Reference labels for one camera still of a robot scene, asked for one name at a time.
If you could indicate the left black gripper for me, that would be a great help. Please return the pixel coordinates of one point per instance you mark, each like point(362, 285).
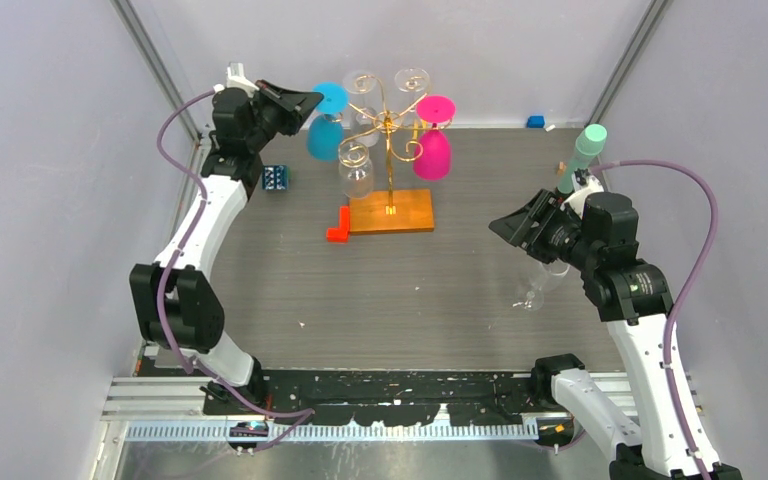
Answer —
point(293, 106)

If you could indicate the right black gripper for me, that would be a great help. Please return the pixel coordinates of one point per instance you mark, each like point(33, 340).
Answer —
point(546, 207)

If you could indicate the blue wine glass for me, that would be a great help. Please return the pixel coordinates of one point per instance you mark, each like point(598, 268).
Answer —
point(326, 130)

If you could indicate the clear stemmed wine glass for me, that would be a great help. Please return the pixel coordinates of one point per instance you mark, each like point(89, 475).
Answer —
point(534, 280)

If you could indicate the clear textured wine glass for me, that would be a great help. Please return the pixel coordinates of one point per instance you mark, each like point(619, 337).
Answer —
point(356, 169)

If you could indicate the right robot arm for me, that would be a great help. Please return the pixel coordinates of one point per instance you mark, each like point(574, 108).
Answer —
point(666, 439)

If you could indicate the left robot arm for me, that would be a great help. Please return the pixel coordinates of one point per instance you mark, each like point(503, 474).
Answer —
point(176, 306)

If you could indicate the clear back left glass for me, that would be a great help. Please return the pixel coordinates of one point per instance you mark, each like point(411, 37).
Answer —
point(364, 96)

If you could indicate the pink wine glass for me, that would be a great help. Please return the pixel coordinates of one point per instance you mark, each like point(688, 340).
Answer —
point(433, 155)

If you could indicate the clear back right glass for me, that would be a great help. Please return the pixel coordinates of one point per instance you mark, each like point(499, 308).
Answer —
point(411, 85)

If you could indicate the wooden rack base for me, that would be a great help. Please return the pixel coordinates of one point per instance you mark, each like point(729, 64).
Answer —
point(400, 211)

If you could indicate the blue patterned small box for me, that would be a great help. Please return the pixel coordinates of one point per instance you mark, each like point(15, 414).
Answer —
point(275, 178)

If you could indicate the small blue block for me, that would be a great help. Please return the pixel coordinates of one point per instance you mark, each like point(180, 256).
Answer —
point(536, 122)

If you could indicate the mint green microphone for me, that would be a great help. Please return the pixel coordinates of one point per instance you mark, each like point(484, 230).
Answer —
point(588, 145)

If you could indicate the orange L-shaped block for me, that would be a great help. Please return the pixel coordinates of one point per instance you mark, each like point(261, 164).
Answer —
point(341, 232)

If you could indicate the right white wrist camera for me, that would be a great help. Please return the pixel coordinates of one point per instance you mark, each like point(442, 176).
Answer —
point(585, 184)

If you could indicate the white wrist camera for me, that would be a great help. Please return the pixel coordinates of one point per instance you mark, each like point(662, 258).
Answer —
point(585, 184)
point(236, 78)

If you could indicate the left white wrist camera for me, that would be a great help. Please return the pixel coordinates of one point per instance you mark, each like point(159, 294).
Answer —
point(236, 78)

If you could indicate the gold wire glass rack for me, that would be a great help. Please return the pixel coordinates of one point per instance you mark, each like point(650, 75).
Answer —
point(399, 140)

